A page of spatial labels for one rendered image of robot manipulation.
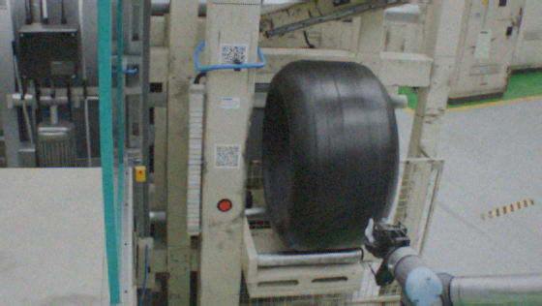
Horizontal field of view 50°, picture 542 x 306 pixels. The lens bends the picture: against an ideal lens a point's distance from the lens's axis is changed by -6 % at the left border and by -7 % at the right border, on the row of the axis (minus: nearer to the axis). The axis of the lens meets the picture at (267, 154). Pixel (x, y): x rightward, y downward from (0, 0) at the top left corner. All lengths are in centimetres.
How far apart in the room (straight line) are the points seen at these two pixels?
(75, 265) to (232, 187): 72
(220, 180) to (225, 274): 34
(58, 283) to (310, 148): 77
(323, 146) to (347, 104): 14
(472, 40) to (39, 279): 552
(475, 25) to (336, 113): 469
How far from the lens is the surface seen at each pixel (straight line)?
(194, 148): 174
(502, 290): 143
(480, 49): 642
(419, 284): 132
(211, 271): 195
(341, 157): 162
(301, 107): 166
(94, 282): 117
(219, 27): 162
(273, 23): 206
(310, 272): 191
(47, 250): 127
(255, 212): 210
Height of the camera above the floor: 197
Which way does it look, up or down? 25 degrees down
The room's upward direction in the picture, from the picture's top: 5 degrees clockwise
